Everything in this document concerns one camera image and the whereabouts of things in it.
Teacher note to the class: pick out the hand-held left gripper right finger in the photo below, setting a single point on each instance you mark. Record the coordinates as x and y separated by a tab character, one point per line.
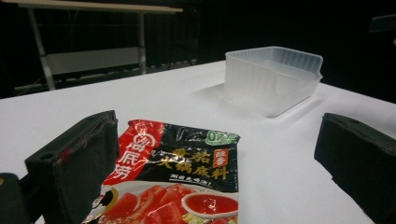
361	161

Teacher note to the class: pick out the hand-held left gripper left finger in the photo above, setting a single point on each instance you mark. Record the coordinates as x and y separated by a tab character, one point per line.
77	168

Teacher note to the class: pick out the red and black sauce packet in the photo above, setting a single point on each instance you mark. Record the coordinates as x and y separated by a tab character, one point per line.
174	174

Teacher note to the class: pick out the translucent white plastic bin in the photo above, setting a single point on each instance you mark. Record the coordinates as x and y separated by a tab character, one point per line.
271	79

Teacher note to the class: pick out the white desk with metal legs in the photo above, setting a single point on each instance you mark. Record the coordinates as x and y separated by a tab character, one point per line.
93	59

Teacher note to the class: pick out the dark monitor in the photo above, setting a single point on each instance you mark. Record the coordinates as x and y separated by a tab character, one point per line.
382	23

